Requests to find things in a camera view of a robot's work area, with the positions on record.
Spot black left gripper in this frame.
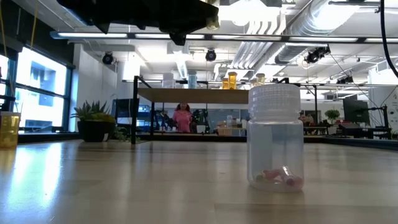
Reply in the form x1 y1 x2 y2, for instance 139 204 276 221
57 0 220 47

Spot blue pill vial white cap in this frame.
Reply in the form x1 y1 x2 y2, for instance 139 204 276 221
187 70 198 90

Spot orange pill bottle white cap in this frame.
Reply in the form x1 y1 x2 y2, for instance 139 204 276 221
228 71 238 90
0 111 21 149

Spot clear bottle pink capsules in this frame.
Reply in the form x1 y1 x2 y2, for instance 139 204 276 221
247 83 305 193

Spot long ceiling light strip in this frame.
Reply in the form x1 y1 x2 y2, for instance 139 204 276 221
49 30 398 44

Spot person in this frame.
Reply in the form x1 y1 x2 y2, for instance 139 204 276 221
172 102 193 134

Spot dark background screen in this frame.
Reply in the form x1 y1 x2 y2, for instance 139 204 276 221
111 98 140 127

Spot potted green succulent plant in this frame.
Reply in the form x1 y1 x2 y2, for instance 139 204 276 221
70 100 131 143

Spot large window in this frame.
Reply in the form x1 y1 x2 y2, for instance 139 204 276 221
0 46 74 133

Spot background green potted plant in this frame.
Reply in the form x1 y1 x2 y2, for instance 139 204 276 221
324 108 341 125

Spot black computer monitor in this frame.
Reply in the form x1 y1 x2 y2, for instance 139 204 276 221
343 98 371 124

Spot wooden shelf with black frame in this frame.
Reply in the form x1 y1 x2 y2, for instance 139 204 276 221
130 75 292 146

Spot silver ventilation duct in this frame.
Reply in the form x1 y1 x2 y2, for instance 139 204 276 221
275 0 361 65

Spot black ceiling camera rig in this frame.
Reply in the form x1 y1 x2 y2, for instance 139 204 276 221
303 45 331 65

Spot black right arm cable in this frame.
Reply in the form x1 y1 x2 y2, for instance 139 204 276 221
379 0 398 78

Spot black aluminium table frame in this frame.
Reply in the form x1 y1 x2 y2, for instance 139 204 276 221
17 132 398 151

